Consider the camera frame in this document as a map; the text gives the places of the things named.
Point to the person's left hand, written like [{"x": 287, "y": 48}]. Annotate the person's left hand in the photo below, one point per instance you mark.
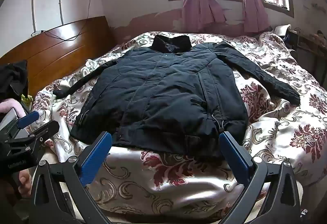
[{"x": 24, "y": 183}]

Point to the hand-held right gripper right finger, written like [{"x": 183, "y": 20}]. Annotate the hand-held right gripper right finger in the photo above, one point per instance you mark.
[{"x": 234, "y": 159}]

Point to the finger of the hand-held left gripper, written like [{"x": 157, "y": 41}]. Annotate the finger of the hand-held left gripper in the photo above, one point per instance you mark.
[
  {"x": 28, "y": 119},
  {"x": 46, "y": 131}
]

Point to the floral satin blanket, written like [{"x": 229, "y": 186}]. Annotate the floral satin blanket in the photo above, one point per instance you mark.
[{"x": 281, "y": 124}]

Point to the dark wooden side furniture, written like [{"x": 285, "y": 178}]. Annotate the dark wooden side furniture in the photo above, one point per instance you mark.
[{"x": 310, "y": 48}]

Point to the white cloth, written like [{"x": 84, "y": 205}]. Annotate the white cloth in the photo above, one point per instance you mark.
[{"x": 283, "y": 29}]

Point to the black padded jacket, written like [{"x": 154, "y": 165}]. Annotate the black padded jacket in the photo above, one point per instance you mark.
[{"x": 158, "y": 91}]

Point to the yellow-green cloth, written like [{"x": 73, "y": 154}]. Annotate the yellow-green cloth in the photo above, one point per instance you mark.
[{"x": 26, "y": 98}]

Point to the wooden headboard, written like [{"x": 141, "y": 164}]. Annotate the wooden headboard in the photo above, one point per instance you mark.
[{"x": 63, "y": 48}]

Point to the white box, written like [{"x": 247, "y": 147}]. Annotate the white box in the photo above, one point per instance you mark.
[{"x": 9, "y": 122}]

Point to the pink fluffy cloth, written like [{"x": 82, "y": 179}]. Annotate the pink fluffy cloth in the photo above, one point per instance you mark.
[{"x": 11, "y": 106}]

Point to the dark clothes heap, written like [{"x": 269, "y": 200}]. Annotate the dark clothes heap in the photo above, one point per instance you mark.
[{"x": 12, "y": 78}]

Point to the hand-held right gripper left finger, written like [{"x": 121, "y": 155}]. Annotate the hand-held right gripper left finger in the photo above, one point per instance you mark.
[{"x": 96, "y": 159}]

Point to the thin white wall pipe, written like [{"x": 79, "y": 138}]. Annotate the thin white wall pipe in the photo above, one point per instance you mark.
[{"x": 60, "y": 4}]

